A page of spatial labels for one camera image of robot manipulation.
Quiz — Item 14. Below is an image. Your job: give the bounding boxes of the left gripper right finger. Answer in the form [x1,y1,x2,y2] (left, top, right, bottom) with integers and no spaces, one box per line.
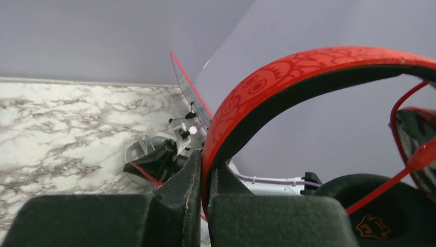
[208,165,358,246]

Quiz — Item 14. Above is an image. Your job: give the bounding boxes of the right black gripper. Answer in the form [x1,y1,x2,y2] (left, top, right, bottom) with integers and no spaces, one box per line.
[123,139,188,185]

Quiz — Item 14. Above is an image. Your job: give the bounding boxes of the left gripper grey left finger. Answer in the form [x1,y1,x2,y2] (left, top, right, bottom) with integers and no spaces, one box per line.
[3,151,201,246]

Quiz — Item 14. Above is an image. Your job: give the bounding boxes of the red headphones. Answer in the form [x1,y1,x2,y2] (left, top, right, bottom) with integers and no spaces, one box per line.
[201,46,436,247]

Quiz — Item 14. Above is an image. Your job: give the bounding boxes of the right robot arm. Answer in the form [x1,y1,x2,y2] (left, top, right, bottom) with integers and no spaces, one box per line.
[123,136,321,196]

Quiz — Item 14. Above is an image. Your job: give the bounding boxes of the black whiteboard stand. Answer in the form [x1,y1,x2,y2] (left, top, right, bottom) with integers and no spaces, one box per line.
[168,101,197,124]

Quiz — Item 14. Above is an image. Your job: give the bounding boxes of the pink-framed whiteboard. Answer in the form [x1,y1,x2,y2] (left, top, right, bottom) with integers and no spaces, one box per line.
[170,52,213,131]

